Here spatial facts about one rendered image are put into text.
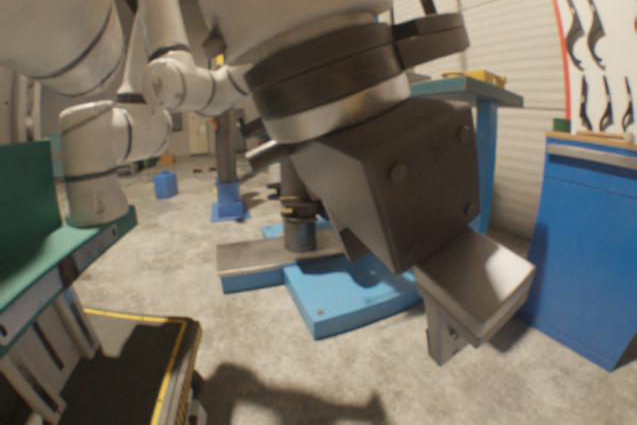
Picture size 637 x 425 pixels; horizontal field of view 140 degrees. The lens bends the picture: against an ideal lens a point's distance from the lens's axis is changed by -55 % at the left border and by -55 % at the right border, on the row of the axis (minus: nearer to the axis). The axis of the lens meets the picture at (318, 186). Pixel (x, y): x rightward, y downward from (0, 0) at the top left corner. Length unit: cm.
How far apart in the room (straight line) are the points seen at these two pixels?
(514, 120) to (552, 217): 153
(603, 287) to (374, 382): 104
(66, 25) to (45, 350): 78
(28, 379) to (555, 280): 180
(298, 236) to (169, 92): 130
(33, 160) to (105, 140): 19
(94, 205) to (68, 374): 51
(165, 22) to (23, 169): 43
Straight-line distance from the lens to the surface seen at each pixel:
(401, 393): 108
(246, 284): 157
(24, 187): 68
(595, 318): 143
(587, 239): 131
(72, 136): 68
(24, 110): 75
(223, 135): 272
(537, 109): 263
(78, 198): 68
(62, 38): 16
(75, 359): 94
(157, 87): 47
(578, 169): 127
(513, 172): 271
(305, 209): 132
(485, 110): 94
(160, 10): 57
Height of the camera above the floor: 90
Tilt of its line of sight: 12 degrees down
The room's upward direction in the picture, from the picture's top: 1 degrees counter-clockwise
